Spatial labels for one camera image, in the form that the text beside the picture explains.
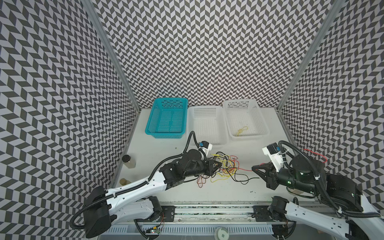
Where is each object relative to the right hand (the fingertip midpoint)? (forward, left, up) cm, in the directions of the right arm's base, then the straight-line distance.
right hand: (254, 168), depth 57 cm
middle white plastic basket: (+46, +15, -29) cm, 57 cm away
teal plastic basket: (+52, +45, -28) cm, 74 cm away
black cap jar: (+14, +61, -21) cm, 66 cm away
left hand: (+6, +12, -10) cm, 16 cm away
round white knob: (-19, +13, -18) cm, 30 cm away
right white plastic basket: (+49, -13, -30) cm, 59 cm away
